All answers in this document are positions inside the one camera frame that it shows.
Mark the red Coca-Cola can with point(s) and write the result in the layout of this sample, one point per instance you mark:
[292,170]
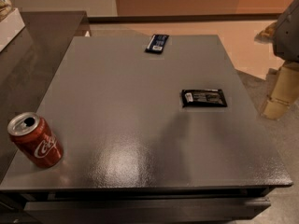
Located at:
[34,138]

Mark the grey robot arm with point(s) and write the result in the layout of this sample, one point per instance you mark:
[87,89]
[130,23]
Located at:
[283,34]

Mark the dark side counter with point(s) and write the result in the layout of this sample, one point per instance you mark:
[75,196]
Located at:
[28,65]

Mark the white box on counter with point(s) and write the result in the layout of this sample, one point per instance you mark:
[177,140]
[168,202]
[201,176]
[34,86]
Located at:
[11,23]

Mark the blue snack bar wrapper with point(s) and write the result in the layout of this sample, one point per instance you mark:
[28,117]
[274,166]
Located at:
[156,44]

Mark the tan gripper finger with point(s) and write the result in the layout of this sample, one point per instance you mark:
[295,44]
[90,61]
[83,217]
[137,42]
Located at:
[268,32]
[284,91]

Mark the black chocolate RXBAR wrapper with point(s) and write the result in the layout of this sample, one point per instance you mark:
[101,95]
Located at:
[203,98]

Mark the grey metal table frame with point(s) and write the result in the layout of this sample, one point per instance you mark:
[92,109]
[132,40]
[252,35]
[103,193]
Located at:
[131,207]

